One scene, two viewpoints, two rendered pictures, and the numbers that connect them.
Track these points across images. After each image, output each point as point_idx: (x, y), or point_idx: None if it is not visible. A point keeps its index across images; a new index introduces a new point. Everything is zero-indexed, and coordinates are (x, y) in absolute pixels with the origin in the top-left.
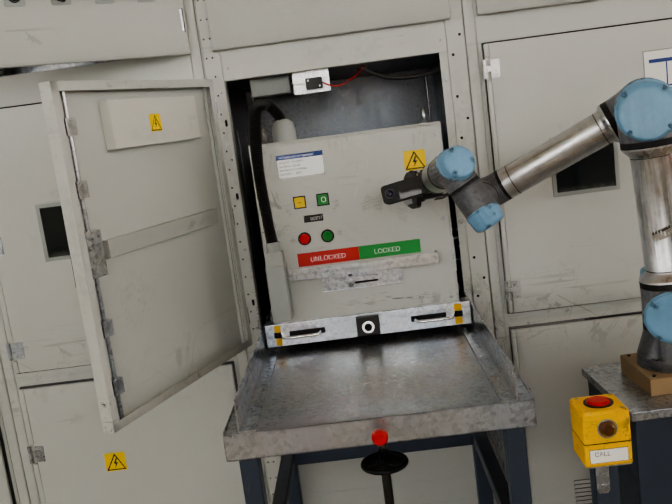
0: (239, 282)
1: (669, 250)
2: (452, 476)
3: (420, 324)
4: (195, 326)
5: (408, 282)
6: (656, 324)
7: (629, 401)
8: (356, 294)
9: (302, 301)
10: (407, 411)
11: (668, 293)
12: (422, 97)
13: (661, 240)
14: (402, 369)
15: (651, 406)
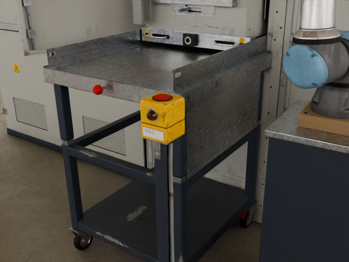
0: None
1: (309, 10)
2: (240, 148)
3: (219, 46)
4: (106, 18)
5: (217, 17)
6: (287, 68)
7: (279, 123)
8: (188, 18)
9: (161, 17)
10: (120, 80)
11: (298, 45)
12: None
13: (306, 0)
14: (170, 64)
15: (284, 130)
